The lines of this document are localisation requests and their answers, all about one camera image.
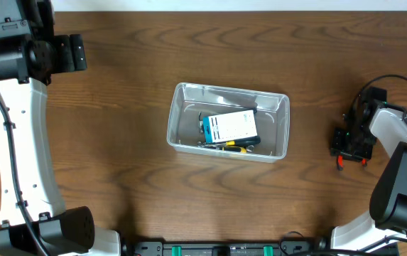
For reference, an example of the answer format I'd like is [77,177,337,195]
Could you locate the red handled pliers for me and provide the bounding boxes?
[336,155,367,171]

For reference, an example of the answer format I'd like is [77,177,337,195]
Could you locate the slim black yellow screwdriver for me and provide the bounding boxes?
[202,136,261,147]

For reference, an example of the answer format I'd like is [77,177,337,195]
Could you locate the silver double ring wrench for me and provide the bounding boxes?
[197,141,255,154]

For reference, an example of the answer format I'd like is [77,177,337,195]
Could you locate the stubby yellow black screwdriver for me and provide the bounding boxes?
[219,146,247,154]

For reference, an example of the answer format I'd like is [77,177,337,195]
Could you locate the white blue screwdriver bit box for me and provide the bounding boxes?
[203,110,258,143]

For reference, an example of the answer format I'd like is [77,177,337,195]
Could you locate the small black red hammer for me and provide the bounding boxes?
[197,107,258,134]

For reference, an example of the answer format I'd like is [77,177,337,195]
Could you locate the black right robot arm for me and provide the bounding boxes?
[328,87,407,252]

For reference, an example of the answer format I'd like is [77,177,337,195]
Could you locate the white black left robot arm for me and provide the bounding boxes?
[0,0,123,255]

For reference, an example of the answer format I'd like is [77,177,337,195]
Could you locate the clear plastic container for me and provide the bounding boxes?
[166,82,290,163]

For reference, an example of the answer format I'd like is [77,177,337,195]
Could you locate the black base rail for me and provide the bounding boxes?
[121,239,321,256]

